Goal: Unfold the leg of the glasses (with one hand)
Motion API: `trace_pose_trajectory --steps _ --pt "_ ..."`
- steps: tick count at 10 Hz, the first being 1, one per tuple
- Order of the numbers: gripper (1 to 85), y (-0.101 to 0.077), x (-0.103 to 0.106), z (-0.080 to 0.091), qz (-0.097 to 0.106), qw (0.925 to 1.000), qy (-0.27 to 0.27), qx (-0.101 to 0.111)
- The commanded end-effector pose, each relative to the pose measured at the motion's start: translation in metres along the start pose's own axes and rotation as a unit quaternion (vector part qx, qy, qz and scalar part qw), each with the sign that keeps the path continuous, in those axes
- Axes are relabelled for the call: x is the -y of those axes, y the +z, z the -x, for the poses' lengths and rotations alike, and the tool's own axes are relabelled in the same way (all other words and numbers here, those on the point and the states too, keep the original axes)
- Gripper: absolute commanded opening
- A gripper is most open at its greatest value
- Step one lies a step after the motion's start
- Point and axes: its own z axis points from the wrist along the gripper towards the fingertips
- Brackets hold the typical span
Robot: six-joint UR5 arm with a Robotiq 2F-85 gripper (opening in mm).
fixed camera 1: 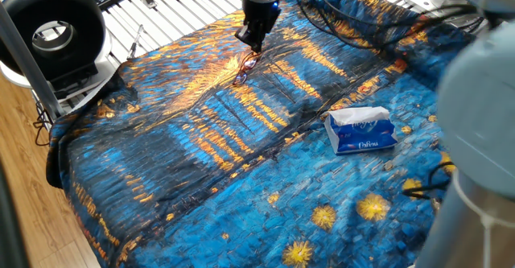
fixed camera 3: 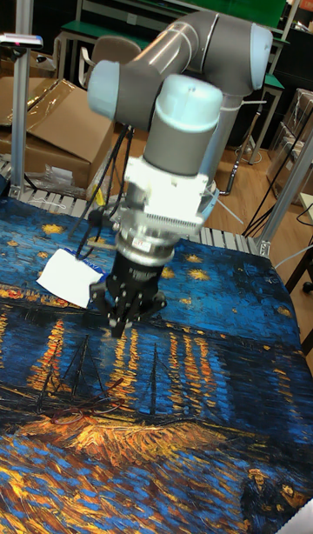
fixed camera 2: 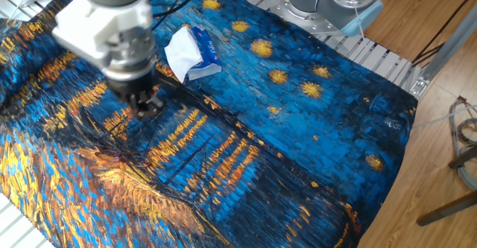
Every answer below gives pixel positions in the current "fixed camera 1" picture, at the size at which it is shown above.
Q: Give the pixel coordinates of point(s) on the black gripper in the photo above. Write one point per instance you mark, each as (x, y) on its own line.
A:
(261, 14)

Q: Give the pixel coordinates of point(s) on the thin red-framed glasses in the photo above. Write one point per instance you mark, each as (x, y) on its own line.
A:
(241, 78)

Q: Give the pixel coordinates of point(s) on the grey light-blue robot arm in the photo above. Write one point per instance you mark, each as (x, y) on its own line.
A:
(475, 99)

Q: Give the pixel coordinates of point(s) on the starry night painted tablecloth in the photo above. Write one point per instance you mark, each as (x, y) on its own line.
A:
(201, 159)

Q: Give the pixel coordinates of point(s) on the blue white tissue pack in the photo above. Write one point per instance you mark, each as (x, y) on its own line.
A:
(362, 137)

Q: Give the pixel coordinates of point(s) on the grey aluminium post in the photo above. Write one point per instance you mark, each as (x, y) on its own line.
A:
(32, 71)

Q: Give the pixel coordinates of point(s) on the dark blurry frame edge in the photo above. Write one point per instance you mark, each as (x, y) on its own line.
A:
(8, 228)

